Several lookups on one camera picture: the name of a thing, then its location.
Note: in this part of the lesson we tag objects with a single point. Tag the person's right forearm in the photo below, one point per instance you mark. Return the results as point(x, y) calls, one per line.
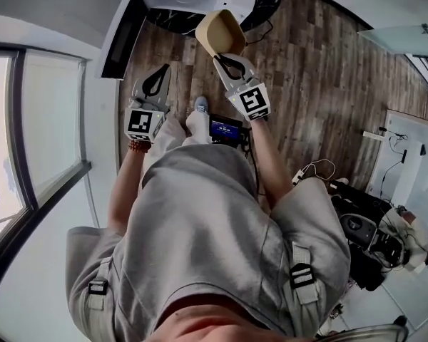
point(271, 162)

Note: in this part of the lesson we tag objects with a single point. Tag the black monitor with blue screen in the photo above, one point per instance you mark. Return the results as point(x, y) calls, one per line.
point(224, 129)

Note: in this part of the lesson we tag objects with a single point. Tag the white power strip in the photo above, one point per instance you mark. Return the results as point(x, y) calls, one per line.
point(297, 178)

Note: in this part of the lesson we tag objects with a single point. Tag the person's left forearm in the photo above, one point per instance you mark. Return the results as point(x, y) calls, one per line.
point(125, 191)

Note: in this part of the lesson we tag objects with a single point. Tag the grey head mount rim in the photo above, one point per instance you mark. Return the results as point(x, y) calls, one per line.
point(364, 333)

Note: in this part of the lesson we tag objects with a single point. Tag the glass partition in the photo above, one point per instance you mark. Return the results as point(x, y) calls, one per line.
point(396, 37)

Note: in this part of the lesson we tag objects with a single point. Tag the white cloth bag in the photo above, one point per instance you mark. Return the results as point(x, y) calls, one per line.
point(417, 233)

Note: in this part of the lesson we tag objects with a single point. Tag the white desk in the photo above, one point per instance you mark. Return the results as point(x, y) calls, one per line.
point(413, 176)

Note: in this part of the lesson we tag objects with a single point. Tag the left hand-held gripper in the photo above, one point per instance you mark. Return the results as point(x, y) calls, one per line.
point(141, 125)

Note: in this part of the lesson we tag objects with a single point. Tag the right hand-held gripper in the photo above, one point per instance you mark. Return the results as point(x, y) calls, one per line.
point(251, 100)

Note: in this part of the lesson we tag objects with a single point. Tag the person's light trousers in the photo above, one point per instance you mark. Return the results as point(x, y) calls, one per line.
point(167, 137)

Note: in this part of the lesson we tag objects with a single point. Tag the black-framed window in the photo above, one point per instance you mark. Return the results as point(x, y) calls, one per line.
point(50, 119)

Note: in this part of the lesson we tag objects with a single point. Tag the grey shoe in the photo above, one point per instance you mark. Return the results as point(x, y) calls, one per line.
point(201, 104)

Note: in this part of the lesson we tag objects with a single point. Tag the person in white shirt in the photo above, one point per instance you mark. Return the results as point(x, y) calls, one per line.
point(199, 226)

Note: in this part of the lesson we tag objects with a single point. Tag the tan plastic bowl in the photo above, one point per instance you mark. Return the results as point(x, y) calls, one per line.
point(221, 30)

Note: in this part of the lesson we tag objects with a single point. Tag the black bag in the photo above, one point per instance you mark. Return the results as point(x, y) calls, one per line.
point(353, 198)

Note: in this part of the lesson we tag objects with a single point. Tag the person's head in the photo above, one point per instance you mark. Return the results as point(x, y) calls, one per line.
point(217, 322)

